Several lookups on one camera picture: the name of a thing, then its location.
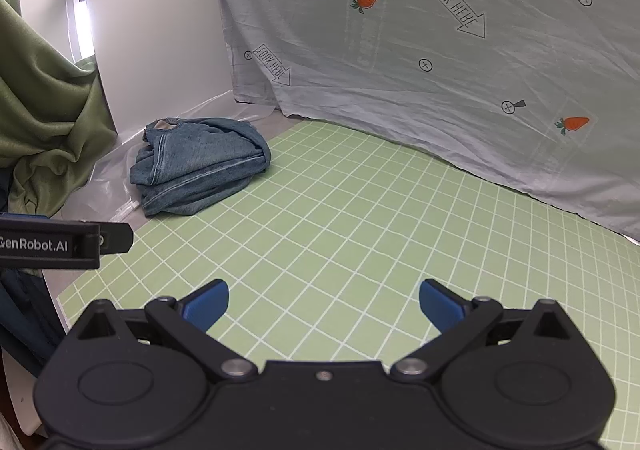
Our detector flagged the blue denim jeans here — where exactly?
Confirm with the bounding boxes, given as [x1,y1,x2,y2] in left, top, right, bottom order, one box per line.
[129,117,273,218]

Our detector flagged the olive green curtain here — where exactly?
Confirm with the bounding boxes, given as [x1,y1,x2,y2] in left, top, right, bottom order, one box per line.
[0,0,119,227]

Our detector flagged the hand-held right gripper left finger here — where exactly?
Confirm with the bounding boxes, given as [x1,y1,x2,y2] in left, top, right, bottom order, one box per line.
[67,279,261,384]

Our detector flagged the green grid mat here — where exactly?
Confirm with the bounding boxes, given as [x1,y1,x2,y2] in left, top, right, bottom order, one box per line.
[57,117,640,450]

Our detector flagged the grey carrot-print sheet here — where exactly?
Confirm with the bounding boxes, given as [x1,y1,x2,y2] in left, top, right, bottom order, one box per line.
[202,0,640,245]

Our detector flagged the dark blue cloth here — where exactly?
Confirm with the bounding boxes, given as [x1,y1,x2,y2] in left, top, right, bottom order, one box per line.
[0,167,67,379]

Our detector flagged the white cabinet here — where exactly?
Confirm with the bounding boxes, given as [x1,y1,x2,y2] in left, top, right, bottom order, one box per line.
[75,0,237,134]

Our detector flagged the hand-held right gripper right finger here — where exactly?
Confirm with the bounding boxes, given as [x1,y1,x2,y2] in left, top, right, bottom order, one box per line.
[390,279,584,384]

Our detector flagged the clear plastic sheet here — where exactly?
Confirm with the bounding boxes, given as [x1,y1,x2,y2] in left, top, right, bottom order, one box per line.
[64,89,282,232]

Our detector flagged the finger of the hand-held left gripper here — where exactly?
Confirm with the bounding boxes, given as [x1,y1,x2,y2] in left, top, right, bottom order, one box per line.
[99,222,135,254]

